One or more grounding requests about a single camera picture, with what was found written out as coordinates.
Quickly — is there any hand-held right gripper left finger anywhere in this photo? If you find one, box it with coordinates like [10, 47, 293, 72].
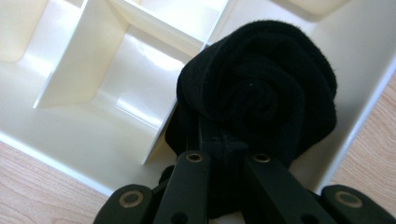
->
[184, 104, 226, 157]

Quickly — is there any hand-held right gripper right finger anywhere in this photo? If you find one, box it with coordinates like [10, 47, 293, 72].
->
[224, 139, 252, 157]

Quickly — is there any black sock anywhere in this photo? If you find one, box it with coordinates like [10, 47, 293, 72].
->
[158, 20, 339, 219]

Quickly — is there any white compartment organizer box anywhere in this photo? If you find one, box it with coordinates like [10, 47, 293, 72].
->
[0, 0, 396, 198]

